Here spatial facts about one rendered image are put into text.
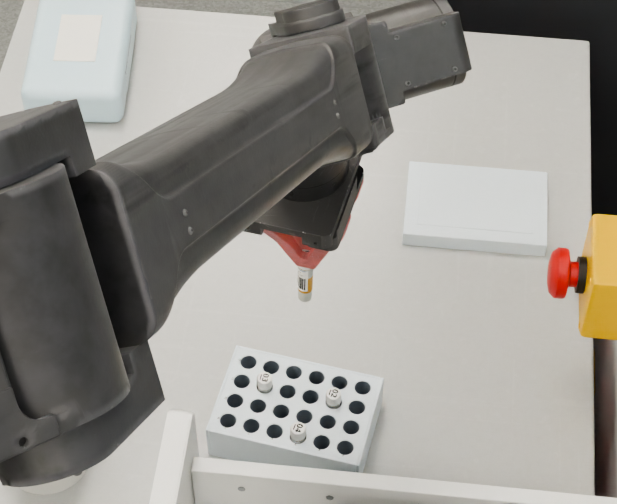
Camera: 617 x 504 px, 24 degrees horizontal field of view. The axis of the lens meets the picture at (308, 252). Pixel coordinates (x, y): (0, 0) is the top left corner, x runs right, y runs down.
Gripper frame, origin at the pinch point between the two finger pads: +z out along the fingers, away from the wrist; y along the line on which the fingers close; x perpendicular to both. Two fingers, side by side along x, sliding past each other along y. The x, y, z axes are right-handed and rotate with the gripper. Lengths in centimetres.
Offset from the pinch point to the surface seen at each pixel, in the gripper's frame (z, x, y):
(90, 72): 17.7, 30.1, 27.4
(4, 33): 99, 89, 102
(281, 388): 18.3, 2.6, -0.7
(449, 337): 22.4, -8.8, 10.4
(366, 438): 18.1, -5.2, -3.4
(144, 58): 22.3, 28.0, 34.6
